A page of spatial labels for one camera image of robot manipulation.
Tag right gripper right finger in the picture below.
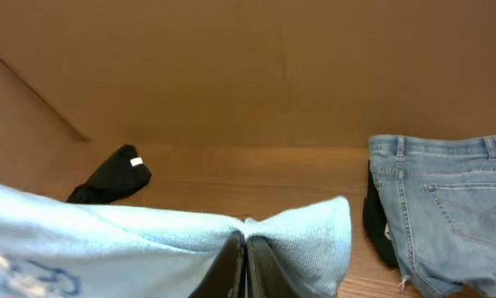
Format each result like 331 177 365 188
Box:
247 237 300 298

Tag blue denim shorts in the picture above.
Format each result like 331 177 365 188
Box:
368 135 496 297

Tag light blue t-shirt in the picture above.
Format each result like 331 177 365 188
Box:
0 185 351 297

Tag black garment under shorts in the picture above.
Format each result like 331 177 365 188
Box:
362 169 399 269

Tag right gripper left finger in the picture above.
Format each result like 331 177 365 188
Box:
189 231 246 298

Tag black garment on left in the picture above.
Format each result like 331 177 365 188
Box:
66 144 152 204

